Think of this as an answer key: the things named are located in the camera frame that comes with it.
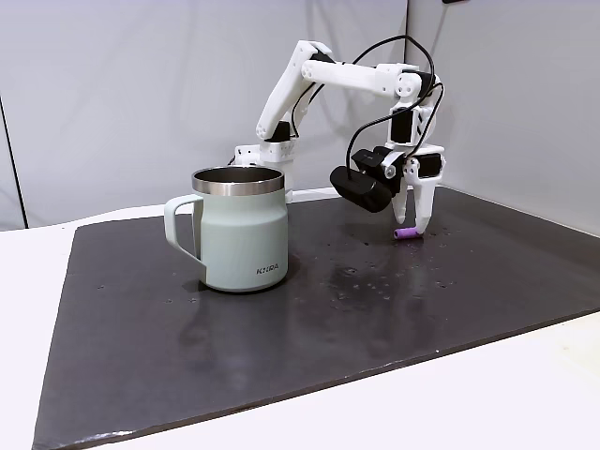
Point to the purple ribbed pen grip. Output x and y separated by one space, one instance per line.
405 233

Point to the black oval camera box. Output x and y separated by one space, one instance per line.
361 190

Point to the black table mat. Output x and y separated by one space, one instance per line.
281 351

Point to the pale green steel mug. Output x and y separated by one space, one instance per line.
244 239

